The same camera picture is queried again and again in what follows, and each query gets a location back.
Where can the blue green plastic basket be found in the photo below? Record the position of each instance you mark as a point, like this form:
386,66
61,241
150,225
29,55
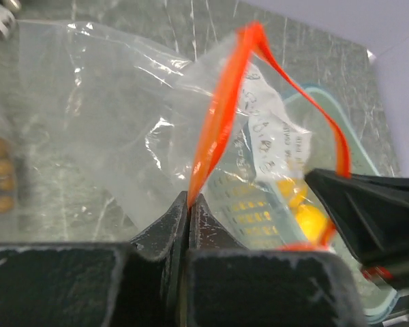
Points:
257,187

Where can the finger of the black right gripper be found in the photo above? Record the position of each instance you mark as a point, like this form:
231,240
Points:
371,213

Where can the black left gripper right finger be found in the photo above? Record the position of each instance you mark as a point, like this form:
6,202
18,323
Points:
234,286

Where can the small white metal block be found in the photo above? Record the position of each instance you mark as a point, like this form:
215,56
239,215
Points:
8,11

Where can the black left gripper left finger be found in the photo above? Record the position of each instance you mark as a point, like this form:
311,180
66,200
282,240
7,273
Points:
132,283

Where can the clear zip bag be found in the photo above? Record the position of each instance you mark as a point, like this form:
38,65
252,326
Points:
127,110
10,223

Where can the yellow pear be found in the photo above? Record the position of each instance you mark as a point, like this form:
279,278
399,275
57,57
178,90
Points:
312,222

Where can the clear zip top bag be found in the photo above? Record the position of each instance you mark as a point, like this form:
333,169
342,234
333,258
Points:
10,223

